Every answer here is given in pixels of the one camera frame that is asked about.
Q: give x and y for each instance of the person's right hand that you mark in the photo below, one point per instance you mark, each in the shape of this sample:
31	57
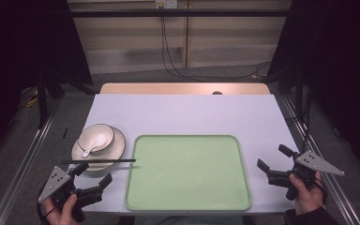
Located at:
307	198

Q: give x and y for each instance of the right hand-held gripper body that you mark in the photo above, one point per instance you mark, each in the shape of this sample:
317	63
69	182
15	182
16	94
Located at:
306	170

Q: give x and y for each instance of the black curtain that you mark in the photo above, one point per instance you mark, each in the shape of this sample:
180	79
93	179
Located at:
18	47
340	62

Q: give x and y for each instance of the white bowl with dark rim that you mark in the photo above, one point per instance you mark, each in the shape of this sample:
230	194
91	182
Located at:
98	136

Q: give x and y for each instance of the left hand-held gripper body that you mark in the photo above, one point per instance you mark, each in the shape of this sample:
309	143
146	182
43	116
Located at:
56	182

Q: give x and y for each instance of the white plate with dark rim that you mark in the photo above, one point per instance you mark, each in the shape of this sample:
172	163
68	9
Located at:
111	150

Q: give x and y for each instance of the white wall outlet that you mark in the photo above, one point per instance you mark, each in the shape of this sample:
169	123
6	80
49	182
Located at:
166	3

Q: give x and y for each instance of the green plastic tray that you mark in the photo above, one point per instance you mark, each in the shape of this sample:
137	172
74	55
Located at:
187	173

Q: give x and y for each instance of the wooden table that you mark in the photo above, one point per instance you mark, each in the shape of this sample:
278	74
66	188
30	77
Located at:
168	88

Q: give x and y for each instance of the white ceramic spoon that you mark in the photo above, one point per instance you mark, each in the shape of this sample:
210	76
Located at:
93	144

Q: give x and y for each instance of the small black stick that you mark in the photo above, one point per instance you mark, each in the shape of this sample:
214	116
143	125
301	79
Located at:
65	133

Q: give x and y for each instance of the pale lavender table cover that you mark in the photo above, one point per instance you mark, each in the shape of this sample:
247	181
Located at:
184	115

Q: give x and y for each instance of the black metal stand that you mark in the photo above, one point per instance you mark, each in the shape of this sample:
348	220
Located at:
42	103
299	93

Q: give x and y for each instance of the black horizontal bar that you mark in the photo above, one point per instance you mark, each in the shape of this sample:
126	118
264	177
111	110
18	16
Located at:
181	13

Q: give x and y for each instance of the person's left hand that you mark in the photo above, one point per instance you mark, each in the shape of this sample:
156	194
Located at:
63	214

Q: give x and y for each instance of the aluminium rail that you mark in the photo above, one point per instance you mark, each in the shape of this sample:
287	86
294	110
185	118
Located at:
22	162
325	187

